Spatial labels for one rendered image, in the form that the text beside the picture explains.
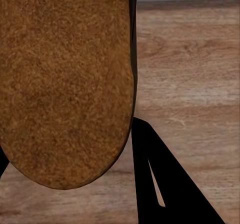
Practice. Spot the sandal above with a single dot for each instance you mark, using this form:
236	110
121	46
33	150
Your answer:
68	87

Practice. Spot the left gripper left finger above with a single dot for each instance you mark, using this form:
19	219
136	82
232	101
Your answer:
3	161

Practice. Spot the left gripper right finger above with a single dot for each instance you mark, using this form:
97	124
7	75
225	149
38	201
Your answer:
184	202

